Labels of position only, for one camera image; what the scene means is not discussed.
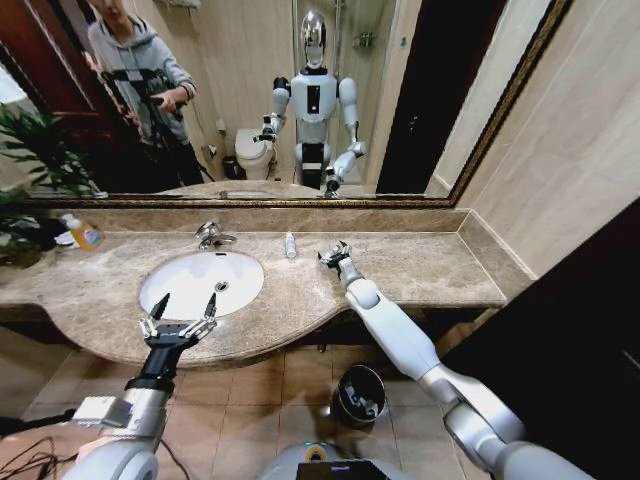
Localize black round trash bin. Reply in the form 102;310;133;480
332;363;388;430

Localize white oval sink basin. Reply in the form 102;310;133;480
138;250;266;321

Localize chrome faucet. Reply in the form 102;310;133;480
194;220;239;251

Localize white robot front shell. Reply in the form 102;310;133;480
256;438;419;480

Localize orange soap pump bottle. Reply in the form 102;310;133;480
60;213;105;252

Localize dark-framed wall mirror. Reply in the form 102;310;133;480
0;0;574;210

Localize white trash scraps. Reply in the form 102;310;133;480
347;385;380;419

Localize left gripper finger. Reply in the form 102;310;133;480
181;292;219;342
138;293;171;342

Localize black floor cables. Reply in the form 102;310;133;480
0;414;84;480

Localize black cloth bundle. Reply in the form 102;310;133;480
12;215;69;253

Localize dark wooden door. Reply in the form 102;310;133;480
439;197;640;480

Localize green potted plant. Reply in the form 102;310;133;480
0;104;99;269

